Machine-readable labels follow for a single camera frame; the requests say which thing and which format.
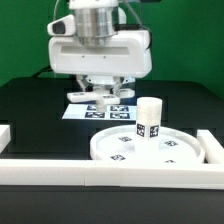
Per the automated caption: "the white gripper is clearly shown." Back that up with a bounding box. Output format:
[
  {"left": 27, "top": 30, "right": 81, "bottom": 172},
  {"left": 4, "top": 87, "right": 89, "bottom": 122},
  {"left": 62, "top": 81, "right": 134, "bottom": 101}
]
[{"left": 49, "top": 30, "right": 152, "bottom": 94}]

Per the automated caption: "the white cross-shaped table base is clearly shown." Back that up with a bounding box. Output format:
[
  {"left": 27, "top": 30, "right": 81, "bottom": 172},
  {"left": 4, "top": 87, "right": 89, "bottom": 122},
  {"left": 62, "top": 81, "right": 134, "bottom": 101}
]
[{"left": 67, "top": 88, "right": 135, "bottom": 112}]

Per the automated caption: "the white round table top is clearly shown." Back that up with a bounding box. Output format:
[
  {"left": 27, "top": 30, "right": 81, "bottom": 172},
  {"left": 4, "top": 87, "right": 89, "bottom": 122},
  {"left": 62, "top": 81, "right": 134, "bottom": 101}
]
[{"left": 90, "top": 125, "right": 205, "bottom": 164}]

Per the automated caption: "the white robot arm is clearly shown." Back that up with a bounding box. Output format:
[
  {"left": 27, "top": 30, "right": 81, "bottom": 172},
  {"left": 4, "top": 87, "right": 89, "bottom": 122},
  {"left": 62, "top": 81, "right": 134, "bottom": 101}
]
[{"left": 47, "top": 0, "right": 152, "bottom": 95}]

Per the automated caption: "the white sheet with markers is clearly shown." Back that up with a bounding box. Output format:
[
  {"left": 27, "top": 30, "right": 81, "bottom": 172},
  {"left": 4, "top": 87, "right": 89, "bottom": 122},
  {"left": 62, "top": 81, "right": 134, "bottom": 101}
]
[{"left": 62, "top": 104, "right": 136, "bottom": 121}]

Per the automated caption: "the white U-shaped fence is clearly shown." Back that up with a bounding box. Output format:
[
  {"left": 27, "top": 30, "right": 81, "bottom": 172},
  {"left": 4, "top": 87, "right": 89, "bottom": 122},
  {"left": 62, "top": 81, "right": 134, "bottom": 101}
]
[{"left": 0, "top": 125, "right": 224, "bottom": 189}]

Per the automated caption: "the black cable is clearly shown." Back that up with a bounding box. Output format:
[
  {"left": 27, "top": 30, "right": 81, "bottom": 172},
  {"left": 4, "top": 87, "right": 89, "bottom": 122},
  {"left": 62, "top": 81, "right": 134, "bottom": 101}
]
[{"left": 31, "top": 65, "right": 54, "bottom": 78}]

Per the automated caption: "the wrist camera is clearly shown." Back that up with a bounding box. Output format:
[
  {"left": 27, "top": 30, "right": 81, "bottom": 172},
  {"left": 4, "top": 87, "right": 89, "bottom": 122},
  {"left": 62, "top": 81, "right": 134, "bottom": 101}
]
[{"left": 47, "top": 14, "right": 76, "bottom": 36}]

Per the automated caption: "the white cable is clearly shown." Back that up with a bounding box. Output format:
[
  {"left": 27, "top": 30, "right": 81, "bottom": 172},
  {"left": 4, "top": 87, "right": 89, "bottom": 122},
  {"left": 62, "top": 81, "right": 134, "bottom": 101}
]
[{"left": 53, "top": 0, "right": 63, "bottom": 21}]

